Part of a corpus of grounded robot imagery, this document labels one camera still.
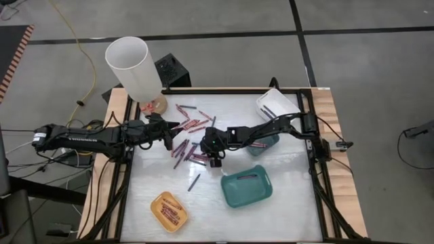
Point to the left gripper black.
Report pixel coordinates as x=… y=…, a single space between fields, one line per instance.
x=156 y=130

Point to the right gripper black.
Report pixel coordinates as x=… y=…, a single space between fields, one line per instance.
x=217 y=144

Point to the small teal plastic bin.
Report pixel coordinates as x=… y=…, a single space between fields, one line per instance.
x=273 y=142

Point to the yellow plastic bin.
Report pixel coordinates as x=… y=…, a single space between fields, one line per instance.
x=156 y=207

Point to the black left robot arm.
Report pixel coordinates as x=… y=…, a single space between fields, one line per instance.
x=84 y=139

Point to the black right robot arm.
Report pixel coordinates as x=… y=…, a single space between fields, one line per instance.
x=271 y=127

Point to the large teal plastic bin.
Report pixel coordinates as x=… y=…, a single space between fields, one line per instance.
x=245 y=194

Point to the black perforated box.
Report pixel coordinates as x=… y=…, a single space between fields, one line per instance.
x=173 y=71

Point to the dark floor box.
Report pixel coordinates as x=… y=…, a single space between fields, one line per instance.
x=112 y=93

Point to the white cylindrical lamp shade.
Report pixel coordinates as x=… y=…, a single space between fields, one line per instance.
x=134 y=67

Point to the white plastic bin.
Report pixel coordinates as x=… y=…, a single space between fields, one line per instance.
x=281 y=101

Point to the small grey connector box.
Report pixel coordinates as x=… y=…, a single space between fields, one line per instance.
x=343 y=144

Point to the black floor beam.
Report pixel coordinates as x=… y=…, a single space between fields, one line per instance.
x=47 y=191

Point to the black power brick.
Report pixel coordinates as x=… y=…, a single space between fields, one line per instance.
x=59 y=230

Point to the black mat with striped edge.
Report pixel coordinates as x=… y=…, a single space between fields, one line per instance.
x=8 y=51

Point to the grey floor device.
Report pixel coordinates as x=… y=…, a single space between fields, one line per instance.
x=420 y=130

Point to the black metal table frame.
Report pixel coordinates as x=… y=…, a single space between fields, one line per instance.
x=220 y=91

